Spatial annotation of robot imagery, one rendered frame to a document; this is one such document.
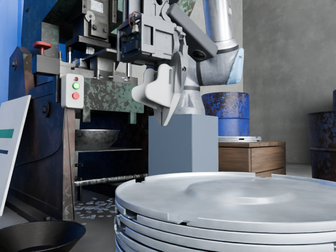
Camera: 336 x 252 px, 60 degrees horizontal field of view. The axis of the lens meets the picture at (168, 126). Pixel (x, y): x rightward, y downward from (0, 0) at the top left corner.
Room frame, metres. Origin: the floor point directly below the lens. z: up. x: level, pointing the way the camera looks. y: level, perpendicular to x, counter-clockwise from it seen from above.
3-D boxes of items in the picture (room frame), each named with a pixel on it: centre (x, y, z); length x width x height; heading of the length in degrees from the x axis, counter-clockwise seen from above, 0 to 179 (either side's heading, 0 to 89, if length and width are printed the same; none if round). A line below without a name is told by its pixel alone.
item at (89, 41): (1.59, 0.44, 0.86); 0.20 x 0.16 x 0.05; 133
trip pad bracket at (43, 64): (1.20, 0.51, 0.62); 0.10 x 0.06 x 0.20; 133
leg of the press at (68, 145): (1.51, 0.73, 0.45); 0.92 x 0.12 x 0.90; 43
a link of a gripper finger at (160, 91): (0.43, 0.01, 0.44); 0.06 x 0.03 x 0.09; 128
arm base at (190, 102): (1.03, -0.06, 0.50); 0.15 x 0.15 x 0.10
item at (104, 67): (1.46, 0.32, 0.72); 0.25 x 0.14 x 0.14; 43
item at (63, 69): (1.58, 0.43, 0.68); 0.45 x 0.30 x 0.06; 133
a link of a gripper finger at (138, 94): (0.46, 0.03, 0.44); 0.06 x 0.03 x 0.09; 128
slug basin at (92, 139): (1.58, 0.43, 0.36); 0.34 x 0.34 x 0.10
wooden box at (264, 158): (1.48, -0.32, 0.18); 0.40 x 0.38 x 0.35; 46
